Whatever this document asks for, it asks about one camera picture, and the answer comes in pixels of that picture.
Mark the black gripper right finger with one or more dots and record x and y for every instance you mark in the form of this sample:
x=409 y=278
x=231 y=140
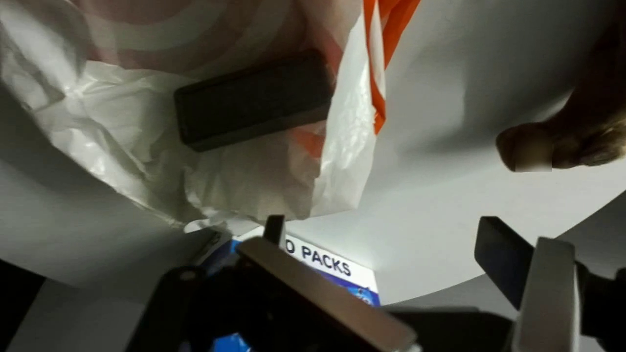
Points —
x=505 y=257

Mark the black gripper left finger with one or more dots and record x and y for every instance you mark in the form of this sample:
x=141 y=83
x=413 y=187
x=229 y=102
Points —
x=245 y=104

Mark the brown plush moose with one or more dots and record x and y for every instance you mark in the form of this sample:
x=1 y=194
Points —
x=591 y=128

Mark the white orange plastic bag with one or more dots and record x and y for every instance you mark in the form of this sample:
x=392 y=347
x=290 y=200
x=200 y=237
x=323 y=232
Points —
x=98 y=79

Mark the blue snack variety box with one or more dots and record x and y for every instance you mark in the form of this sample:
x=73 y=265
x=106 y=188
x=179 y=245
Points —
x=274 y=304

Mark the round white pedestal table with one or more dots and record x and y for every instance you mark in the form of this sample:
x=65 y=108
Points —
x=98 y=190

